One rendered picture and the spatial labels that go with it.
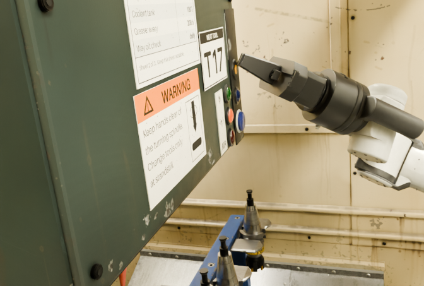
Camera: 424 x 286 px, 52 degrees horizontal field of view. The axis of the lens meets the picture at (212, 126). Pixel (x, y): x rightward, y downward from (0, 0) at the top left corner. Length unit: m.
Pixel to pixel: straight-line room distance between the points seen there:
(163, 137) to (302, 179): 1.07
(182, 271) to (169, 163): 1.28
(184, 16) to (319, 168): 1.03
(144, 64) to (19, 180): 0.15
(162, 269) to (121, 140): 1.40
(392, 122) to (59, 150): 0.52
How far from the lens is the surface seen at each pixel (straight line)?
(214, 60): 0.57
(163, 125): 0.42
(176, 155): 0.45
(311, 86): 0.65
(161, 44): 0.43
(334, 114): 0.68
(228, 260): 0.88
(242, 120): 0.66
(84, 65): 0.32
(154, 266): 1.75
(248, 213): 1.06
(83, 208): 0.32
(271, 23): 1.36
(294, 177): 1.46
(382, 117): 0.69
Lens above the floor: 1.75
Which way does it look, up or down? 15 degrees down
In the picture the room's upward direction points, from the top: 6 degrees counter-clockwise
